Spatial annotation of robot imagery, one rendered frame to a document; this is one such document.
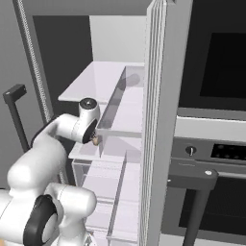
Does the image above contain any black glass oven door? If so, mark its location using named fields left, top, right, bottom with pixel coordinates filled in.
left=161, top=158, right=246, bottom=240

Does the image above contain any grey fridge door with handle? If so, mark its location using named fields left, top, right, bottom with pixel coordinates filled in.
left=0, top=0, right=55, bottom=190

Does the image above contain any grey fridge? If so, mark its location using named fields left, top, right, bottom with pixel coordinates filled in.
left=12, top=0, right=155, bottom=246

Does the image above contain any round oven knob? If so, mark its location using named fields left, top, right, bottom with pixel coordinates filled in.
left=185, top=145, right=197, bottom=158

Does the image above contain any black built-in microwave oven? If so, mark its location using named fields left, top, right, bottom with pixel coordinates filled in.
left=177, top=0, right=246, bottom=111

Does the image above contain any dark fridge door handle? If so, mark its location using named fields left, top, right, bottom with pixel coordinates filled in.
left=2, top=84, right=32, bottom=154

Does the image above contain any dark oven door handle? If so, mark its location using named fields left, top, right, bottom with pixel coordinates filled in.
left=166, top=158, right=246, bottom=246

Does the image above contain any grey fridge door with ribbed edge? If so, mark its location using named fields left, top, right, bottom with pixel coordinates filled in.
left=138, top=0, right=195, bottom=246

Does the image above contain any glass fridge shelf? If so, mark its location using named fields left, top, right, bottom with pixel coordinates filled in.
left=67, top=135, right=143, bottom=165
left=58, top=61, right=145, bottom=105

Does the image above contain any steel oven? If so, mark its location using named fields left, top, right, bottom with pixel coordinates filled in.
left=160, top=110, right=246, bottom=246

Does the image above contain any clear fridge drawer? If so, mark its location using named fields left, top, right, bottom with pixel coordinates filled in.
left=71, top=152, right=142, bottom=246

